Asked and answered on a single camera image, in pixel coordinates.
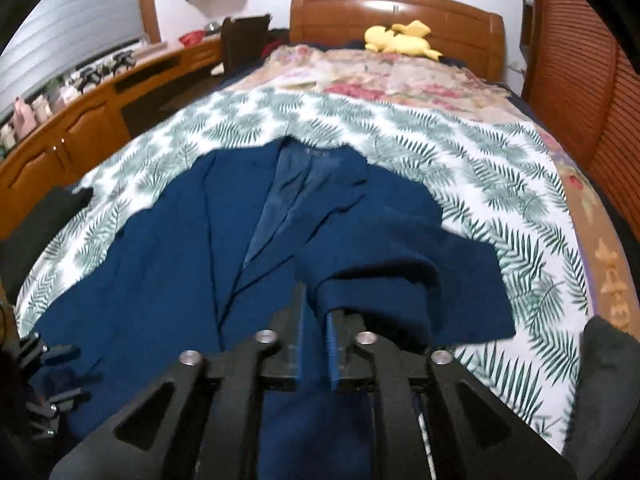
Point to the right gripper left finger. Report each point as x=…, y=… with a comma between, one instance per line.
x=201, y=418

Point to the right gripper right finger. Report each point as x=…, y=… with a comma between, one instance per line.
x=431, y=418

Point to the navy blue suit jacket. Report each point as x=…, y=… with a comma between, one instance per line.
x=218, y=255

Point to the black folded garment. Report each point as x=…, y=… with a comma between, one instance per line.
x=25, y=244

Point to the dark grey folded garment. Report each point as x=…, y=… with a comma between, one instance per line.
x=603, y=442

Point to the leaf print bed sheet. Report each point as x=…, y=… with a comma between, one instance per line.
x=496, y=182

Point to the wooden desk cabinet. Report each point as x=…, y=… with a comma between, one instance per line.
x=88, y=130

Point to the floral quilt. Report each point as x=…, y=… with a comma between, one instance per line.
x=609, y=247

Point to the black gadgets on desk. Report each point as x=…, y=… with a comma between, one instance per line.
x=93, y=75

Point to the wooden louvered wardrobe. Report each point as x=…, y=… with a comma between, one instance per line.
x=583, y=87

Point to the yellow plush toy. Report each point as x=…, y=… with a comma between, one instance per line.
x=401, y=39

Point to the red basket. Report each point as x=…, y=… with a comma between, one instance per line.
x=192, y=38

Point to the dark wooden chair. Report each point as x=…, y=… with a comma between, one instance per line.
x=242, y=41

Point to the grey window blind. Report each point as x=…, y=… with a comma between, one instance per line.
x=59, y=35

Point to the wooden headboard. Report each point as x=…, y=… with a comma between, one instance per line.
x=465, y=32

